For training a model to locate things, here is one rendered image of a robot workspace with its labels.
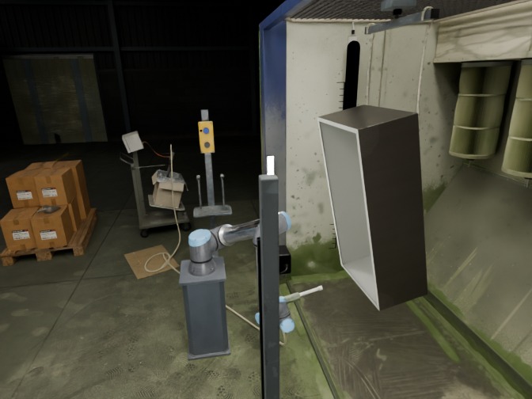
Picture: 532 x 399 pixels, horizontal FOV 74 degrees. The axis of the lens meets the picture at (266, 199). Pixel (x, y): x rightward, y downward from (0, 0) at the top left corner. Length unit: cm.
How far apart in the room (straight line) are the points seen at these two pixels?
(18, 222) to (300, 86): 329
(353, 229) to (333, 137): 76
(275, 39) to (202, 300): 198
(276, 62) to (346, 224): 136
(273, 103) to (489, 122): 165
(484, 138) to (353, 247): 131
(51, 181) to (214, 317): 283
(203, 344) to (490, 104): 274
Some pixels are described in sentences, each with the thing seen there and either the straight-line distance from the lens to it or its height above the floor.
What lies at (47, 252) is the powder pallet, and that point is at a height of 10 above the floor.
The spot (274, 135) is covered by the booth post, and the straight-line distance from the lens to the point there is 293.
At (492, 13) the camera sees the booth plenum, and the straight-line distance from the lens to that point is 301.
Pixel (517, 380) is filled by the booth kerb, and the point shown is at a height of 12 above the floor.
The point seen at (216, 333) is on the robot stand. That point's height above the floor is 19.
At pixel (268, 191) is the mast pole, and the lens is 97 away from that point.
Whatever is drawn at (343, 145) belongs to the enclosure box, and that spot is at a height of 143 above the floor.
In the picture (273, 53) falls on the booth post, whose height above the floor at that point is 206.
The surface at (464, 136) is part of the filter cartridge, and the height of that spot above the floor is 142.
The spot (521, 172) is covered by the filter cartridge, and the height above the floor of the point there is 128.
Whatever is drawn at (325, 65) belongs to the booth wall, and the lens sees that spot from 301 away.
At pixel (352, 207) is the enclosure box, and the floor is 95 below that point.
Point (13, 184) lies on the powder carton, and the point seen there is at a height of 79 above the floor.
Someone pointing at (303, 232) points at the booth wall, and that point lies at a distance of 326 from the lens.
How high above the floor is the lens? 191
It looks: 20 degrees down
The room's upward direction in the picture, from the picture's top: 1 degrees counter-clockwise
